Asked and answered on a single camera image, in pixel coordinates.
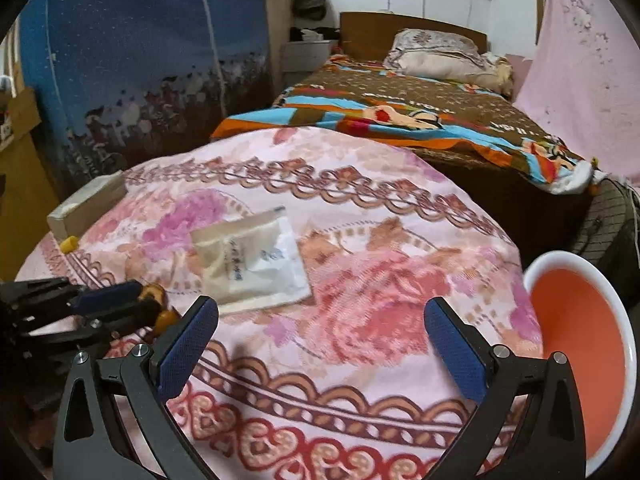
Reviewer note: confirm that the white bedside cabinet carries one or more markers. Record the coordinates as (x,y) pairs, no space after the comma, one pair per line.
(310,55)

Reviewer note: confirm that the colourful brown bed blanket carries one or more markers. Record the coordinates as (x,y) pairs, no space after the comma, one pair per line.
(400,110)

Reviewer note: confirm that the yellow wooden cabinet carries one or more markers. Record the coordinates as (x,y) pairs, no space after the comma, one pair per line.
(22,185)

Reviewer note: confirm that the pink floral blanket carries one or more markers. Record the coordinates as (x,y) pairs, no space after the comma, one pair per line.
(350,285)

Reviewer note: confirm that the orange snack wrapper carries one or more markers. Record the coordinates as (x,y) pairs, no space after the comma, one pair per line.
(167,319)

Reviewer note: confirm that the small yellow cap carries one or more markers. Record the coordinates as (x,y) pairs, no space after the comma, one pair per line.
(70,244)

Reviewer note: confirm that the pink hanging cloth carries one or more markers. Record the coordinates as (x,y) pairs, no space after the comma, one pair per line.
(585,75)

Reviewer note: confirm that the floral pillow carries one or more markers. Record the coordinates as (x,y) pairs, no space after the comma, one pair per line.
(430,45)

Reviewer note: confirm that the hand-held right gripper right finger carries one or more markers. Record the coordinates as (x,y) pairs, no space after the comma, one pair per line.
(457,355)

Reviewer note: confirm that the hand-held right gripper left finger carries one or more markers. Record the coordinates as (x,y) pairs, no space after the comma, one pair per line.
(187,345)

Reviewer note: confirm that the cream pillow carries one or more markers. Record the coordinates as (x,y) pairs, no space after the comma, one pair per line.
(450,72)

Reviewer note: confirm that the wooden bed headboard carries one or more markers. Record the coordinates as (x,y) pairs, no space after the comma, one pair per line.
(365,32)

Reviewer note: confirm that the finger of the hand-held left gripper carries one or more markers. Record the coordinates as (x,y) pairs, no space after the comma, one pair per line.
(107,294)
(127,317)

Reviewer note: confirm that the blue printed wall hanging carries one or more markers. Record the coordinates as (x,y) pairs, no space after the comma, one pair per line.
(135,40)

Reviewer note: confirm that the cream rectangular box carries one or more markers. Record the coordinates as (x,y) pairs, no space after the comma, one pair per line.
(90,202)

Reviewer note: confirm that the orange basin with white rim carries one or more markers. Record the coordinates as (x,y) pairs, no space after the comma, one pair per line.
(575,350)

